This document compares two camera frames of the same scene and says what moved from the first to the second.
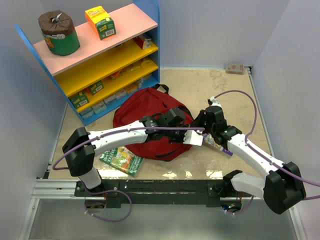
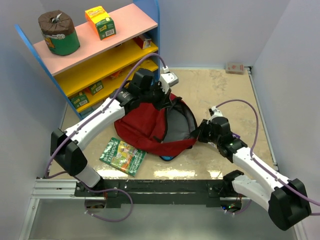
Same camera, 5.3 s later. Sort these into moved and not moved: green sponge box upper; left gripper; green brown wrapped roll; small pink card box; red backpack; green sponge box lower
Moved: left gripper; red backpack
Not moved: small pink card box; green brown wrapped roll; green sponge box lower; green sponge box upper
